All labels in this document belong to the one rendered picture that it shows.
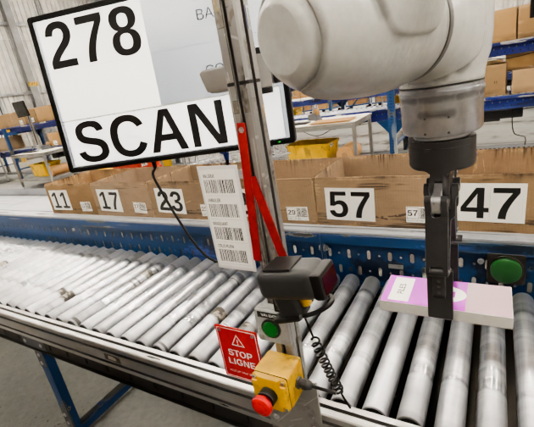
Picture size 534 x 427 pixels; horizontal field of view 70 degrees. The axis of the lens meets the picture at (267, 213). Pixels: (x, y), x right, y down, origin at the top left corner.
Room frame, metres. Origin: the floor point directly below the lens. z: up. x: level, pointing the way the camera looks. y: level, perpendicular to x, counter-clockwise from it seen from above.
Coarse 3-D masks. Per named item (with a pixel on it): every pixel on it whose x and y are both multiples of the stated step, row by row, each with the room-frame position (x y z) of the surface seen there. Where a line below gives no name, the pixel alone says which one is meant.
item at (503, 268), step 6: (498, 258) 0.86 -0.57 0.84; (504, 258) 0.85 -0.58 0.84; (510, 258) 0.85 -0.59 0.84; (492, 264) 0.86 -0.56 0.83; (498, 264) 0.86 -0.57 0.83; (504, 264) 0.85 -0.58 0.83; (510, 264) 0.84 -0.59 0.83; (516, 264) 0.84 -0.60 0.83; (492, 270) 0.86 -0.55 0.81; (498, 270) 0.85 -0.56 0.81; (504, 270) 0.85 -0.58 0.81; (510, 270) 0.84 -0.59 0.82; (516, 270) 0.83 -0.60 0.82; (492, 276) 0.86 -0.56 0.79; (498, 276) 0.85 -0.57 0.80; (504, 276) 0.85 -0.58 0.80; (510, 276) 0.84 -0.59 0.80; (516, 276) 0.83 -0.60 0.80; (504, 282) 0.85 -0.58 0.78; (510, 282) 0.84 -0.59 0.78
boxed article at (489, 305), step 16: (400, 288) 0.48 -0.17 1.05; (416, 288) 0.48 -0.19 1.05; (464, 288) 0.46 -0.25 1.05; (480, 288) 0.45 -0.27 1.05; (496, 288) 0.44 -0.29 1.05; (384, 304) 0.46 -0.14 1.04; (400, 304) 0.45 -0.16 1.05; (416, 304) 0.44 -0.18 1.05; (464, 304) 0.42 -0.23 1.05; (480, 304) 0.42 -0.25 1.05; (496, 304) 0.41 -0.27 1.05; (512, 304) 0.41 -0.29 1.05; (464, 320) 0.41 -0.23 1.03; (480, 320) 0.40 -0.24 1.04; (496, 320) 0.39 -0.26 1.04; (512, 320) 0.38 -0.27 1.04
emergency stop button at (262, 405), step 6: (258, 396) 0.52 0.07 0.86; (264, 396) 0.53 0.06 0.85; (252, 402) 0.52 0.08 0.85; (258, 402) 0.52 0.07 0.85; (264, 402) 0.51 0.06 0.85; (270, 402) 0.52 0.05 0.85; (258, 408) 0.51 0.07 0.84; (264, 408) 0.51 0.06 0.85; (270, 408) 0.51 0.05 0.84; (264, 414) 0.51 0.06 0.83
